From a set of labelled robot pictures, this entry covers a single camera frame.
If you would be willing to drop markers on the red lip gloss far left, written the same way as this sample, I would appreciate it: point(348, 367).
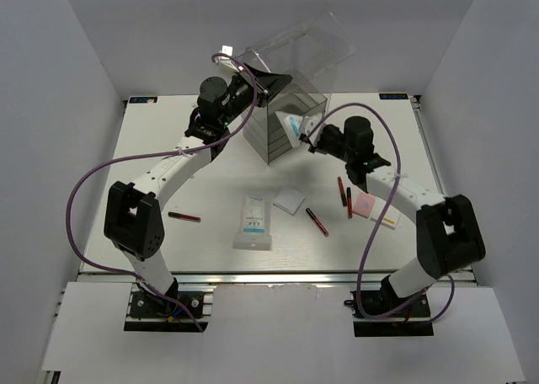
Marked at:
point(184, 217)

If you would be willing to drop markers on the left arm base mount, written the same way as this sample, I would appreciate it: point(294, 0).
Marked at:
point(151, 314)

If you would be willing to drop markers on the white square pad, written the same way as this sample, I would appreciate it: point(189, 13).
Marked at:
point(289, 200)

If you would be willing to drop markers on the dark lip gloss tube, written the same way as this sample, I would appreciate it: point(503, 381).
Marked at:
point(349, 204)

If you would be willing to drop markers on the pink makeup packet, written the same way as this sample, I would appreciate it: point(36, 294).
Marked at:
point(364, 205)

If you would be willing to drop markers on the blue label sticker left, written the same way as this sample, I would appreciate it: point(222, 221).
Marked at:
point(142, 100)

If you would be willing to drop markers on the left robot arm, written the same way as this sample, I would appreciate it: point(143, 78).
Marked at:
point(133, 218)

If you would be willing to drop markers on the blue label sticker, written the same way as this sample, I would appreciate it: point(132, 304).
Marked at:
point(393, 96)
point(142, 100)

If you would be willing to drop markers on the red lip gloss tube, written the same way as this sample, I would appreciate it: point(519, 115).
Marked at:
point(342, 193)

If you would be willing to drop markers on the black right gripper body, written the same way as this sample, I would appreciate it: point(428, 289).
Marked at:
point(332, 143)

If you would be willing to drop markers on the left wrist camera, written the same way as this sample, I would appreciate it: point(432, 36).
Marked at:
point(224, 60)

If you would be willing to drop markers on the clear acrylic organizer with drawers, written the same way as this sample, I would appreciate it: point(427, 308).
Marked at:
point(310, 53)

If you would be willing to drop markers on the blue label sticker right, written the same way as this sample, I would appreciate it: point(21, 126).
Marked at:
point(393, 96)

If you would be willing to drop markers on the red lip gloss near pad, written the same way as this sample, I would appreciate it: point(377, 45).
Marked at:
point(317, 222)

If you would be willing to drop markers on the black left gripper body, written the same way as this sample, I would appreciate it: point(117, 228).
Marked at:
point(242, 92)

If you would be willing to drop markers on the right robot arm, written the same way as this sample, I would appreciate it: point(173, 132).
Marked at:
point(376, 176)

